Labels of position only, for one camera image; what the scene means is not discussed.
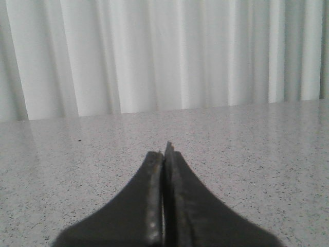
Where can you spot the white pleated curtain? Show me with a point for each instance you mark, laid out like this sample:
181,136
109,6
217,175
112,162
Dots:
84,58

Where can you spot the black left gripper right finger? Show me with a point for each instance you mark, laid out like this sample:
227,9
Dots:
194,216

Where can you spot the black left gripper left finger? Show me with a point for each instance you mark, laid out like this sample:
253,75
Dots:
132,218

